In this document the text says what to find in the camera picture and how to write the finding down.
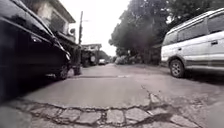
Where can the black car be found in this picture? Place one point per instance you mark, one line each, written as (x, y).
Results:
(26, 50)

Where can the white van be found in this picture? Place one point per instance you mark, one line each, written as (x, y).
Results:
(196, 43)

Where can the grey concrete road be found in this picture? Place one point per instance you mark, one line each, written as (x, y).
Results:
(110, 96)

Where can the low building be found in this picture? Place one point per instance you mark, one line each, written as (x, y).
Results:
(90, 53)

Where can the row of trees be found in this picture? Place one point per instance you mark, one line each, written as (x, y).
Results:
(146, 30)

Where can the distant white car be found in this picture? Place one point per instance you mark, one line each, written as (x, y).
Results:
(102, 61)

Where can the building with balcony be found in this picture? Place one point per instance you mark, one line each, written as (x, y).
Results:
(55, 20)

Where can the utility pole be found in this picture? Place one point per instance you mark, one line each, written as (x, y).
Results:
(80, 28)

